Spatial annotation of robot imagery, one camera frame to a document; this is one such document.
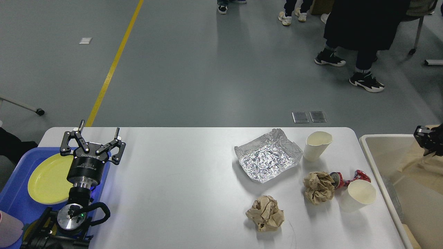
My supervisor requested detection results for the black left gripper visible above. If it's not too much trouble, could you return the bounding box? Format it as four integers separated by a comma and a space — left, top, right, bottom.
60, 120, 127, 186

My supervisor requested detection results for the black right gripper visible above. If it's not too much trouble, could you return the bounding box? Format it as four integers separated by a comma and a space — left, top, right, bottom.
414, 124, 443, 156

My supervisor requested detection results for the brown paper bag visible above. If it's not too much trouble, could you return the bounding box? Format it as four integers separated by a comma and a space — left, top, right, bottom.
398, 128, 442, 175

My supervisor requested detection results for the yellow plate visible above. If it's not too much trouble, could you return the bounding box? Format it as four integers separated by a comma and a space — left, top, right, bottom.
27, 154, 73, 202

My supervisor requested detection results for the brown paper ball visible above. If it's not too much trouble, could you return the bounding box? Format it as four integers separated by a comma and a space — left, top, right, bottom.
303, 172, 334, 205
245, 195, 285, 232

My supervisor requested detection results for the aluminium foil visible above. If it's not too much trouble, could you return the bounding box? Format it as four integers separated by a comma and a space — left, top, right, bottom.
234, 129, 303, 183

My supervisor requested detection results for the grey mug yellow inside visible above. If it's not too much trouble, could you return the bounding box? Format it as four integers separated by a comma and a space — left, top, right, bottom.
22, 220, 57, 242

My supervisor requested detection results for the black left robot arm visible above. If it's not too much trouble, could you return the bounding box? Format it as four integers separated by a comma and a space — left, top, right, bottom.
20, 120, 126, 249

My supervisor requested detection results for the beige plastic bin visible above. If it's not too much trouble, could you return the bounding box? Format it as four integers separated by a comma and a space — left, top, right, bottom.
359, 134, 443, 249

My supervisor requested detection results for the pink plate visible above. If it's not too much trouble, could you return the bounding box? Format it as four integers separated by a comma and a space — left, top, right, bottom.
38, 197, 68, 205

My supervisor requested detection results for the chair leg with caster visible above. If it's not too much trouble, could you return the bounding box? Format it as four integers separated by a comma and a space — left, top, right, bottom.
0, 95, 45, 116

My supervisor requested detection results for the white bar on floor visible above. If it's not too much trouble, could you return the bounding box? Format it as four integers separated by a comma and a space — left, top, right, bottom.
424, 59, 443, 66

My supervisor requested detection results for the white paper cup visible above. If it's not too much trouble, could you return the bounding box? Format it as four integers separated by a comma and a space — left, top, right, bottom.
339, 179, 377, 212
303, 131, 333, 162

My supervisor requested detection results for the crushed red can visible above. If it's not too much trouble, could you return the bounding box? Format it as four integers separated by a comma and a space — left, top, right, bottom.
329, 169, 371, 189

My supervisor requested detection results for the floor socket plate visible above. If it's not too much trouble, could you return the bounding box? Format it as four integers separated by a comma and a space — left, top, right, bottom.
292, 111, 309, 123
309, 111, 327, 123

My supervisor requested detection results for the white paper on floor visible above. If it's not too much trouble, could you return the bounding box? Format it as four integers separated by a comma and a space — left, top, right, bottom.
79, 37, 93, 45

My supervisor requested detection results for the pink cup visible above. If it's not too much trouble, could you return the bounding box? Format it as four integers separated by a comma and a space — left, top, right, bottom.
0, 211, 24, 248

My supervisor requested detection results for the person in black clothes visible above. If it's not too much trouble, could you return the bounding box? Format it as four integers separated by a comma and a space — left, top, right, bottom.
314, 0, 410, 93

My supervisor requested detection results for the white office chair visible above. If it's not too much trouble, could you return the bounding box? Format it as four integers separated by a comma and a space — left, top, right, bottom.
402, 0, 437, 55

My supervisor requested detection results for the cardboard box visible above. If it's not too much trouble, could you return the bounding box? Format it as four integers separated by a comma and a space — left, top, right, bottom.
310, 0, 334, 15

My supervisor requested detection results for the person in blue jeans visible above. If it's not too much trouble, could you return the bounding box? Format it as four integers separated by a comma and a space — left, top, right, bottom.
217, 0, 247, 15

